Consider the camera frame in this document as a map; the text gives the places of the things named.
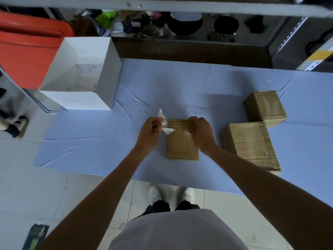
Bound blue table cloth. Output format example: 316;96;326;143
34;58;333;207

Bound person's dark trousers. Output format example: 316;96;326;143
130;200;201;222

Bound small brown cardboard box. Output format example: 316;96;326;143
243;90;288;128

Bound white bin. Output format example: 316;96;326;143
38;36;122;111

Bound person's white shirt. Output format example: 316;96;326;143
109;208;249;250

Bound person's left hand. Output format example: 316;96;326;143
135;117;165;157

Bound yellow tape strip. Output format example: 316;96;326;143
308;50;333;61

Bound large cardboard box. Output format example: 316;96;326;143
221;122;282;176

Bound person's white shoe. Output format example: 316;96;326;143
147;184;162;205
181;187;196;203

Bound person's left white shoe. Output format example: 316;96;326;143
147;184;162;205

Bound person's left forearm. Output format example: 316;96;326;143
36;148;149;250

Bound white perforated shelf post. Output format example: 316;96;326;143
296;35;333;72
277;17;309;52

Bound dark green bag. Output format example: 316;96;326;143
22;223;50;250

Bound long gray shelf board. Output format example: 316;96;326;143
0;0;333;18

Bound person's right forearm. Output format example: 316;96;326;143
207;144;333;250

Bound black wire stand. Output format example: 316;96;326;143
305;27;333;58

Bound person's right white shoe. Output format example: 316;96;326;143
181;187;196;203

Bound red plastic chair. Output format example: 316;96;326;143
0;11;75;89

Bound black rolling stool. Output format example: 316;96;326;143
207;16;240;42

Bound medium brown cardboard box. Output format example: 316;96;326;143
166;119;199;161

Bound white barcode label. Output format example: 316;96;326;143
158;108;176;135

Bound person's right hand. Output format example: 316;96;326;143
188;116;218;156

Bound bright green bag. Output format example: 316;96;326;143
95;10;118;29

